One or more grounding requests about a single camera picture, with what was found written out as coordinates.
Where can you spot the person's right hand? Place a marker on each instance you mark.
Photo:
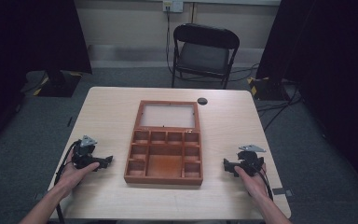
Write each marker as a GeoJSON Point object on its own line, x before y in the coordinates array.
{"type": "Point", "coordinates": [253, 185]}

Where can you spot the orange compartment tray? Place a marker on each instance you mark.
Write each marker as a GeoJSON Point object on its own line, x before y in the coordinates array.
{"type": "Point", "coordinates": [164, 166]}

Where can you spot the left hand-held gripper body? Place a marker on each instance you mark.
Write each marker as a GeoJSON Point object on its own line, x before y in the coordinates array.
{"type": "Point", "coordinates": [84, 151]}

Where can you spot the black folding chair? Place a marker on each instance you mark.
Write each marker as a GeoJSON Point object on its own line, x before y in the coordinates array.
{"type": "Point", "coordinates": [203, 57]}

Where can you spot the white wall outlet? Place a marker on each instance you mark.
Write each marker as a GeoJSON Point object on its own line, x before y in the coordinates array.
{"type": "Point", "coordinates": [173, 5]}

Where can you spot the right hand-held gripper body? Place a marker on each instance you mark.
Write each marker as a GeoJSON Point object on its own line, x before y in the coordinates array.
{"type": "Point", "coordinates": [251, 160]}

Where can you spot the grey tape strip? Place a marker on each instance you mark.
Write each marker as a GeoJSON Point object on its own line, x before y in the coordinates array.
{"type": "Point", "coordinates": [282, 192]}

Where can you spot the person's left hand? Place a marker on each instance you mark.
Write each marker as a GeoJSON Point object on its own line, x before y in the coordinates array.
{"type": "Point", "coordinates": [73, 175]}

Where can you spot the black round table grommet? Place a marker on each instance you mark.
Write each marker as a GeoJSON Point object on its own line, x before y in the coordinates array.
{"type": "Point", "coordinates": [202, 101]}

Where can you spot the black curtain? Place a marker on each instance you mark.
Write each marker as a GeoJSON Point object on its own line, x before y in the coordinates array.
{"type": "Point", "coordinates": [329, 62]}
{"type": "Point", "coordinates": [28, 46]}

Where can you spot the black stand base yellow tape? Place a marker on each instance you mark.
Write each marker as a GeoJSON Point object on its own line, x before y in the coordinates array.
{"type": "Point", "coordinates": [268, 88]}
{"type": "Point", "coordinates": [59, 84]}

